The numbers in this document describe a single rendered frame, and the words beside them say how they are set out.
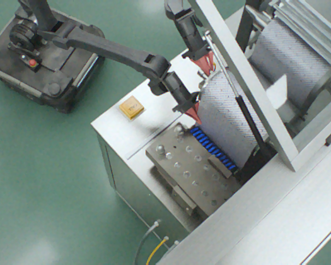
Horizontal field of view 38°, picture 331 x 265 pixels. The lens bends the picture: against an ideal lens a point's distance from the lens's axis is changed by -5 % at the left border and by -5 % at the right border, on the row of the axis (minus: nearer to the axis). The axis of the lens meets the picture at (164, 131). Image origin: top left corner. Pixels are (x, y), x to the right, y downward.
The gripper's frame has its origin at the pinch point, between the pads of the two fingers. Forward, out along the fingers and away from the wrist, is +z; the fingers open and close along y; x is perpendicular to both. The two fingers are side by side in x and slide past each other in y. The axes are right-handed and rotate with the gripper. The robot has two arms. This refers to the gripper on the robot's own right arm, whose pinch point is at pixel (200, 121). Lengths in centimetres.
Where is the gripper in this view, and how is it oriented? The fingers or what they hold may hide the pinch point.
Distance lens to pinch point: 172.7
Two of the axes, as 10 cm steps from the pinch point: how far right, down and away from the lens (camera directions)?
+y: -7.4, 6.1, -2.7
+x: 3.3, 0.0, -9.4
